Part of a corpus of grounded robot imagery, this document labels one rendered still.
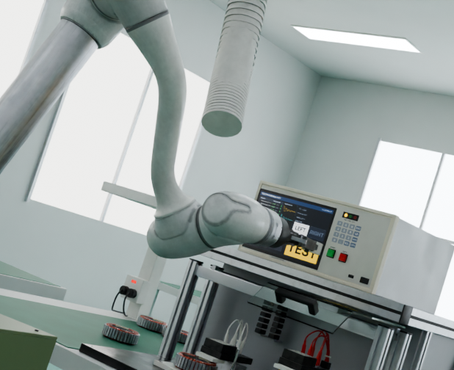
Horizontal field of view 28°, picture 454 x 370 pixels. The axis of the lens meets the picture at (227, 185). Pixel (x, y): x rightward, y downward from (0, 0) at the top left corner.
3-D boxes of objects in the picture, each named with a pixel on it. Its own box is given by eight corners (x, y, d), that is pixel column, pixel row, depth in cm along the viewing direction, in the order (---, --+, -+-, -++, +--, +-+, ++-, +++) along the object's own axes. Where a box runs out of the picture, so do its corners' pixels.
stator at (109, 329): (138, 348, 269) (142, 335, 269) (102, 337, 267) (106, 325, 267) (134, 341, 280) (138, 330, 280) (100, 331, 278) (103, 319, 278)
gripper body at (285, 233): (248, 240, 214) (269, 247, 221) (277, 249, 209) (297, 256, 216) (258, 210, 214) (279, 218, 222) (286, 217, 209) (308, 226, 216)
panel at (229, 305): (386, 445, 226) (422, 329, 228) (192, 360, 267) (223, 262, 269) (388, 445, 226) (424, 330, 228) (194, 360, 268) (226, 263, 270)
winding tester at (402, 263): (371, 294, 225) (396, 214, 226) (237, 249, 252) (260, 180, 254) (436, 315, 255) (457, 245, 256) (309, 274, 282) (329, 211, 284)
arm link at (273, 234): (263, 247, 204) (278, 252, 209) (275, 209, 205) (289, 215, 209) (232, 238, 210) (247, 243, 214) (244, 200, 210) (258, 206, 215)
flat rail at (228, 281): (380, 342, 217) (383, 329, 217) (190, 273, 255) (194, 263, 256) (382, 343, 217) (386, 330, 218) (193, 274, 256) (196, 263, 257)
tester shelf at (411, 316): (400, 323, 215) (405, 305, 216) (190, 252, 258) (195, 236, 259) (469, 343, 250) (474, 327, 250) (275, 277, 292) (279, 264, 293)
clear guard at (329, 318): (332, 334, 196) (340, 307, 197) (246, 302, 211) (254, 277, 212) (398, 350, 222) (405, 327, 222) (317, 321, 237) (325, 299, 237)
